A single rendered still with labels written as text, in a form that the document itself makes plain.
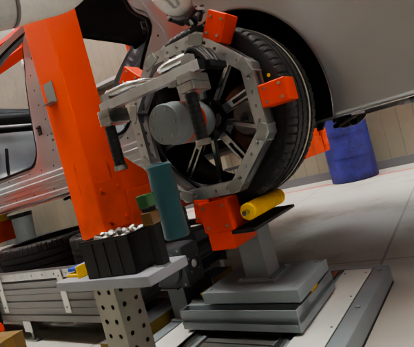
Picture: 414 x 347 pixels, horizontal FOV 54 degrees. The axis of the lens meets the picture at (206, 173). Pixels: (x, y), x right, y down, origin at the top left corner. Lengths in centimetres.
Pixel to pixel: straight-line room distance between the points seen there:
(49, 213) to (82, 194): 854
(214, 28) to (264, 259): 82
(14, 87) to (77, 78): 891
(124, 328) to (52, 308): 102
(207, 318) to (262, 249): 33
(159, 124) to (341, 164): 426
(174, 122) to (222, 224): 38
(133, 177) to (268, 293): 79
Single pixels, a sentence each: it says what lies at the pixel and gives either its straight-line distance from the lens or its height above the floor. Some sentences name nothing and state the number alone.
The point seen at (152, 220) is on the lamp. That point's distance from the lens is 114.
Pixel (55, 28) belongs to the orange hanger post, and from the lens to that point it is 181.
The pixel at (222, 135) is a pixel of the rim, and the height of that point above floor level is 78.
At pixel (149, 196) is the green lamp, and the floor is 65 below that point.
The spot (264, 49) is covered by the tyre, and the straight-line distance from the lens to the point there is 135.
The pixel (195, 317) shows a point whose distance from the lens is 164.
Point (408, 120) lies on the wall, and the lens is 599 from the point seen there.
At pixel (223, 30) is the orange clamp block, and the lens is 133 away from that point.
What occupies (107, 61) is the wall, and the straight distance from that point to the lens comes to 837.
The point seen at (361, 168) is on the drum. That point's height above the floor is 14.
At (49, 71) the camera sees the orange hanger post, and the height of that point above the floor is 122.
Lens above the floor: 70
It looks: 1 degrees down
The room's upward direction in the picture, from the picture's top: 15 degrees counter-clockwise
